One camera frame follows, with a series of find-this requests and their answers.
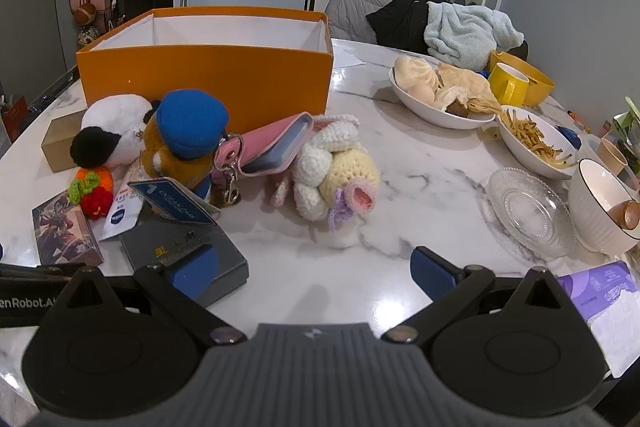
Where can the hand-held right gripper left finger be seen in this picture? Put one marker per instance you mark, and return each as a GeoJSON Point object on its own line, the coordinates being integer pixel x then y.
{"type": "Point", "coordinates": [192, 272]}

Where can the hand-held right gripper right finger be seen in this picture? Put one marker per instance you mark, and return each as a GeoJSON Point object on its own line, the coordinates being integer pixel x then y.
{"type": "Point", "coordinates": [435, 272]}

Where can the white hand cream tube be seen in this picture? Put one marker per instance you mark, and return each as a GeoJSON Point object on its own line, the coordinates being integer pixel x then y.
{"type": "Point", "coordinates": [117, 219]}

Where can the white pink crochet doll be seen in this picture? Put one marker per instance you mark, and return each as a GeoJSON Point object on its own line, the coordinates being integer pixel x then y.
{"type": "Point", "coordinates": [345, 167]}

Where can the pink white knitted item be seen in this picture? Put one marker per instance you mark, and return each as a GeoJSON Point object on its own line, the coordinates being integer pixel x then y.
{"type": "Point", "coordinates": [270, 137]}

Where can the white dog plush black ears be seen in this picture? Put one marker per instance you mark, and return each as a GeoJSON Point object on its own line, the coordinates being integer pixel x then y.
{"type": "Point", "coordinates": [115, 117]}

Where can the orange cardboard box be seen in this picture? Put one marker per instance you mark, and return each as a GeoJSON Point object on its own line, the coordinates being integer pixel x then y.
{"type": "Point", "coordinates": [200, 77]}

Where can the dark grey gift box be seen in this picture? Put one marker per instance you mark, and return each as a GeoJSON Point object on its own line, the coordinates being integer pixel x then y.
{"type": "Point", "coordinates": [150, 247]}

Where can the blue paper tag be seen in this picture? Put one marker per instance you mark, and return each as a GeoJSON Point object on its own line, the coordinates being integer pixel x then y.
{"type": "Point", "coordinates": [175, 202]}

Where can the brown illustrated card box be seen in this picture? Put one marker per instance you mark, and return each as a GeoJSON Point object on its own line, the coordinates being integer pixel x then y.
{"type": "Point", "coordinates": [65, 227]}

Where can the clear glass plate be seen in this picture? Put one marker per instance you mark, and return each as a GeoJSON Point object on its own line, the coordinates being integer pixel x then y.
{"type": "Point", "coordinates": [530, 212]}

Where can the crochet fruit charm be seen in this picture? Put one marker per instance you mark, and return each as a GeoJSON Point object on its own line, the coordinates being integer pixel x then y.
{"type": "Point", "coordinates": [92, 179]}

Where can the white round bowl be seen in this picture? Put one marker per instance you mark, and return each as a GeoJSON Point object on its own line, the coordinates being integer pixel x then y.
{"type": "Point", "coordinates": [520, 152]}

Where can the white oval bowl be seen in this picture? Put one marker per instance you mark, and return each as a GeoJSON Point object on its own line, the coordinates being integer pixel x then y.
{"type": "Point", "coordinates": [435, 117]}

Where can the purple tissue packet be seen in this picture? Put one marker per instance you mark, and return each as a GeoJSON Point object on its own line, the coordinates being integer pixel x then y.
{"type": "Point", "coordinates": [595, 282]}

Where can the small tan cardboard box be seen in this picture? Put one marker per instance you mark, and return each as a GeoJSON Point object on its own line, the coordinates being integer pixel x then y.
{"type": "Point", "coordinates": [60, 137]}

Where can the dark meat piece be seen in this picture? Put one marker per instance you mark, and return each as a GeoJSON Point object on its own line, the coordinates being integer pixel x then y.
{"type": "Point", "coordinates": [457, 108]}

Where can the white ribbed bowl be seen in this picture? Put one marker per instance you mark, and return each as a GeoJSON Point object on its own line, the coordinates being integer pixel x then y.
{"type": "Point", "coordinates": [590, 207]}

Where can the pile of fried potato strips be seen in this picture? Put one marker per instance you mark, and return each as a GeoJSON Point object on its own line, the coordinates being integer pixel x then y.
{"type": "Point", "coordinates": [530, 132]}

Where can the pale boiled egg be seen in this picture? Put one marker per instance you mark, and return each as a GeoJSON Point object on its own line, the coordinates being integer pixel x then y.
{"type": "Point", "coordinates": [421, 96]}

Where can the red box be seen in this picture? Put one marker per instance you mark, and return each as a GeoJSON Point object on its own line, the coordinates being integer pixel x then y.
{"type": "Point", "coordinates": [14, 117]}

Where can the blue packet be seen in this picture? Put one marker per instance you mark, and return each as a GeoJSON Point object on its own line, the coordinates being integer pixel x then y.
{"type": "Point", "coordinates": [569, 138]}

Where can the yellow mug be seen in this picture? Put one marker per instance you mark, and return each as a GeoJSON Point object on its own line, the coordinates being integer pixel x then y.
{"type": "Point", "coordinates": [505, 87]}

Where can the steamed bun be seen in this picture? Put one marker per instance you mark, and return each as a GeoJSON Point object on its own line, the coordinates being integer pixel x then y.
{"type": "Point", "coordinates": [415, 72]}

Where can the orange pen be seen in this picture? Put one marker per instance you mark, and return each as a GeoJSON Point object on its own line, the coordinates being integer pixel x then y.
{"type": "Point", "coordinates": [578, 121]}

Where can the tan paper cup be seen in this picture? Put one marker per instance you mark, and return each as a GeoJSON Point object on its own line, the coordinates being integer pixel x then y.
{"type": "Point", "coordinates": [612, 159]}

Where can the yellow bowl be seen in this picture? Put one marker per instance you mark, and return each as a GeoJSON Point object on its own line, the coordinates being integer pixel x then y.
{"type": "Point", "coordinates": [542, 89]}

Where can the white paper sheet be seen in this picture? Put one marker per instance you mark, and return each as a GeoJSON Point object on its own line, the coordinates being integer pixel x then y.
{"type": "Point", "coordinates": [345, 57]}

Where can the green printed package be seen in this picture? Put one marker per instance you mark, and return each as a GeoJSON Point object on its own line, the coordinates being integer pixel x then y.
{"type": "Point", "coordinates": [627, 127]}

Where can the light blue fleece robe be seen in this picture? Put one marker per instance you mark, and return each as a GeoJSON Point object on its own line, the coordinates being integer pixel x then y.
{"type": "Point", "coordinates": [465, 32]}

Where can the black jacket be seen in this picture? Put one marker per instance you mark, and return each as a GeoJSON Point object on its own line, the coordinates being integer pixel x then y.
{"type": "Point", "coordinates": [400, 22]}

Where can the patterned ball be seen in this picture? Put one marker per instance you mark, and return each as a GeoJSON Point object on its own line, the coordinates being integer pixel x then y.
{"type": "Point", "coordinates": [89, 36]}

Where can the grey puffer jacket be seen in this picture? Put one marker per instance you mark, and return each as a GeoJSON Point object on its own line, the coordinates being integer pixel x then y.
{"type": "Point", "coordinates": [355, 7]}

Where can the orange basketball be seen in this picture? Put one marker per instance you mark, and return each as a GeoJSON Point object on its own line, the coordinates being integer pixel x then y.
{"type": "Point", "coordinates": [86, 13]}

